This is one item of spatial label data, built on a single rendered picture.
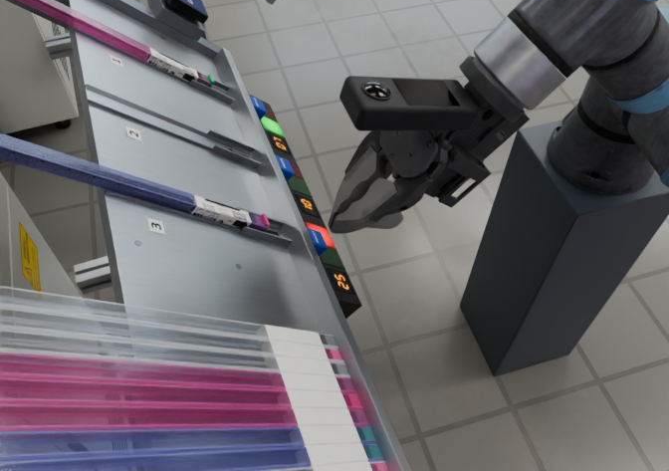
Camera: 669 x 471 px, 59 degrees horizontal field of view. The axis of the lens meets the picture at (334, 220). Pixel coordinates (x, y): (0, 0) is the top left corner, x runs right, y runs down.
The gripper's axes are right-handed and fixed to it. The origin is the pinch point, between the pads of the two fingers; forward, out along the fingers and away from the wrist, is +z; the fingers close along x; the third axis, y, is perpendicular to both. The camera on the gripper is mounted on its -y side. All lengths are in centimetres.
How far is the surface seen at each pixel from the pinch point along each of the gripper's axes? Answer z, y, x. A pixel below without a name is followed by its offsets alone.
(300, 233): 2.0, -3.6, -1.2
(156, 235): 4.0, -18.8, -4.1
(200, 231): 4.0, -14.2, -2.4
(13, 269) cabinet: 34.5, -15.7, 16.5
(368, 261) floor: 35, 67, 38
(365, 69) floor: 16, 87, 106
